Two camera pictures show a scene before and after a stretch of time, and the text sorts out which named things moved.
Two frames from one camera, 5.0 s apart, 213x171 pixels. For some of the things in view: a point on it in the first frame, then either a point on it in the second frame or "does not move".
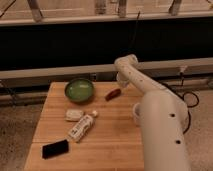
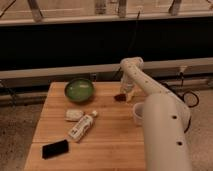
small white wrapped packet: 73,115 does not move
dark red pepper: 113,93 → 120,97
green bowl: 79,90 does not move
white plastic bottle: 82,127 does not move
